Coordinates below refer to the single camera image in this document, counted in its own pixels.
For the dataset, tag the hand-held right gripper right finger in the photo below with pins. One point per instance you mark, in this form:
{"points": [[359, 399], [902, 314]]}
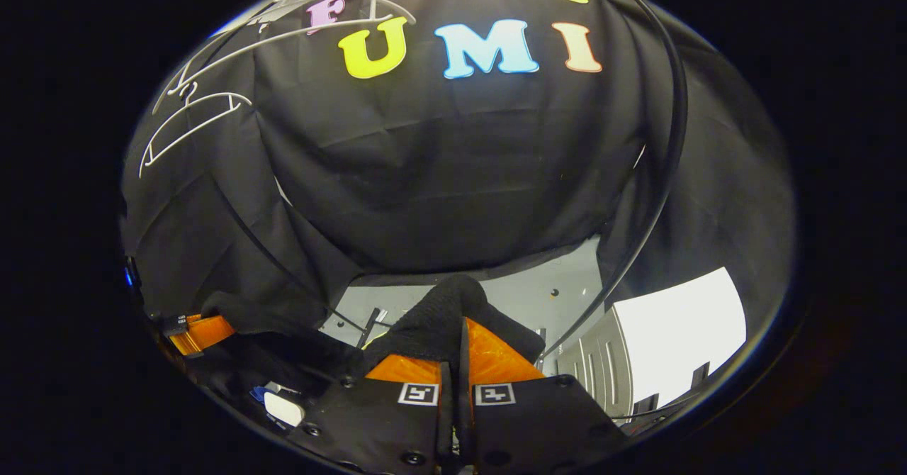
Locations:
{"points": [[538, 425]]}

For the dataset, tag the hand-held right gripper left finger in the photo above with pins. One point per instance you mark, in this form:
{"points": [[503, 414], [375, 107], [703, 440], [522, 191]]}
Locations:
{"points": [[382, 425]]}

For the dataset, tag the black backdrop cloth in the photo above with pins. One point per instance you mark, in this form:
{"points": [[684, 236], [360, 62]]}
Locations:
{"points": [[460, 163]]}

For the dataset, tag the white ribbed storage box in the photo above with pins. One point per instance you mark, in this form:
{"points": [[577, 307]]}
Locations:
{"points": [[673, 326]]}

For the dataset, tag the white plastic hanger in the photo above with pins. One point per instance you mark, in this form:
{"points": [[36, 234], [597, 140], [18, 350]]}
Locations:
{"points": [[188, 132], [283, 35]]}

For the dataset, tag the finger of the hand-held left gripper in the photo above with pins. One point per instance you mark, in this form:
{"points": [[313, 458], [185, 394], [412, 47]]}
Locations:
{"points": [[205, 332]]}

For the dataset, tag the small white object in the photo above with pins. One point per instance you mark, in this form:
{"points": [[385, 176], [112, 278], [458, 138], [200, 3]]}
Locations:
{"points": [[285, 410]]}

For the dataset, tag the black metal clothes rack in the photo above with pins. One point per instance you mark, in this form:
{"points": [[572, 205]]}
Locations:
{"points": [[684, 99]]}

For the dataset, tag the black knit garment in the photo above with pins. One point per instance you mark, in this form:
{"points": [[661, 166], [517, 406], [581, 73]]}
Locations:
{"points": [[432, 319]]}

